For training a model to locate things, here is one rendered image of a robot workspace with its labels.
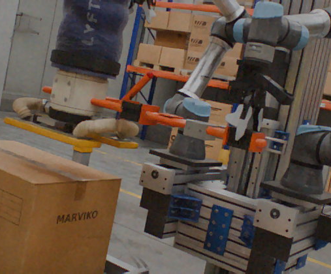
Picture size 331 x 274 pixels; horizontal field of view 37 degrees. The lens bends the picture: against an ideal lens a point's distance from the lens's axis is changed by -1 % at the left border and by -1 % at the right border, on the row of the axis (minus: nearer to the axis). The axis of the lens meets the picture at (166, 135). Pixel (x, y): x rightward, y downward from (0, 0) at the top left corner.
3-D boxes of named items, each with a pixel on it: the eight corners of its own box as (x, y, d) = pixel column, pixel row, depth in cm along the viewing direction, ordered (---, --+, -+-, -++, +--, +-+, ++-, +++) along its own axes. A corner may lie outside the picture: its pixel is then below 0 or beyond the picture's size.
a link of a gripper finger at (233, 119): (220, 136, 130) (234, 105, 132) (241, 141, 127) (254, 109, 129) (216, 131, 128) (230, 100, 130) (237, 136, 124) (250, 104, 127)
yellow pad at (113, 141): (46, 126, 177) (48, 112, 177) (65, 127, 186) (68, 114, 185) (119, 149, 159) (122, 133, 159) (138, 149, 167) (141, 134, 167)
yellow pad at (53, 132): (2, 122, 161) (5, 107, 161) (26, 124, 170) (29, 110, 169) (78, 147, 143) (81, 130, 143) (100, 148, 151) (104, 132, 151)
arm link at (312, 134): (303, 158, 185) (311, 122, 184) (334, 167, 175) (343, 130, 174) (283, 156, 178) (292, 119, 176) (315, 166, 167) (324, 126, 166)
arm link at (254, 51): (279, 49, 131) (267, 44, 124) (275, 67, 132) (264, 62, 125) (253, 46, 135) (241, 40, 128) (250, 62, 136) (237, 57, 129)
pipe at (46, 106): (9, 112, 163) (12, 95, 162) (63, 117, 184) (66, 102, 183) (85, 136, 144) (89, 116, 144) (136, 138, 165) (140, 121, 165)
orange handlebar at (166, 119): (17, 87, 175) (19, 77, 175) (76, 96, 200) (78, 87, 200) (260, 151, 125) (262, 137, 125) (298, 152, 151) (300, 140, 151)
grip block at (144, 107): (116, 118, 148) (120, 98, 148) (136, 120, 156) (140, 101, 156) (138, 124, 144) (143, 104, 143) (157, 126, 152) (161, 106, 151)
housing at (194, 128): (181, 134, 138) (185, 119, 137) (194, 136, 143) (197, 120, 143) (204, 140, 134) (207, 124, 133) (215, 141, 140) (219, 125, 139)
